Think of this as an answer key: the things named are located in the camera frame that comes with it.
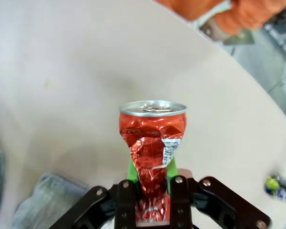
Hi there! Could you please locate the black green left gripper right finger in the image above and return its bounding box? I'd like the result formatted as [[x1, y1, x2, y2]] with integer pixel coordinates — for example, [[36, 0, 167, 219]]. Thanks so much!
[[165, 156, 272, 229]]

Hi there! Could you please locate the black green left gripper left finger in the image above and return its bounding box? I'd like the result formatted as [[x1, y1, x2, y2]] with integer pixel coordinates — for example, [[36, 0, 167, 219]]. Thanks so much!
[[47, 158, 144, 229]]

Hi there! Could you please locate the crushed red soda can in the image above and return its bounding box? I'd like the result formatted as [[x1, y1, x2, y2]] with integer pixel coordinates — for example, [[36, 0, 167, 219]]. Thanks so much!
[[118, 100, 188, 226]]

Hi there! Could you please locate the grey fabric basket labelled Can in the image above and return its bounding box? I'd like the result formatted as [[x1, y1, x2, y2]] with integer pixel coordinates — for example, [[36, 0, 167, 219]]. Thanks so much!
[[13, 173, 90, 229]]

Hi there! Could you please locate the black Pepsi can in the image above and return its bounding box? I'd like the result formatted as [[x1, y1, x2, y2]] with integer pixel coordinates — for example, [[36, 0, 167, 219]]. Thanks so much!
[[264, 174, 286, 201]]

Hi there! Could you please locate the person in orange hoodie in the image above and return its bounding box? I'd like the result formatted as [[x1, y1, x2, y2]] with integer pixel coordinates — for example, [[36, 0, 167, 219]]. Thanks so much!
[[157, 0, 286, 31]]

